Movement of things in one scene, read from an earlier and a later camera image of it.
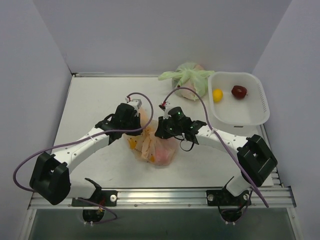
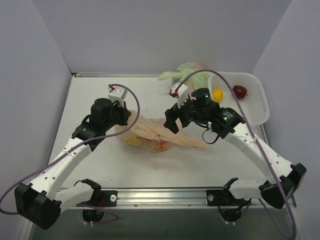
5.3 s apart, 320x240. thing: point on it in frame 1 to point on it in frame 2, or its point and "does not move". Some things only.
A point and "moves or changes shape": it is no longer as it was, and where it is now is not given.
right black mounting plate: x=225 y=198 does not move
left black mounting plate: x=103 y=198 does not move
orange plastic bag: x=151 y=148 moves or changes shape
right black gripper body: x=162 y=129 to x=180 y=113
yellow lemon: x=218 y=95 does not move
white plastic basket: x=238 y=102 does not move
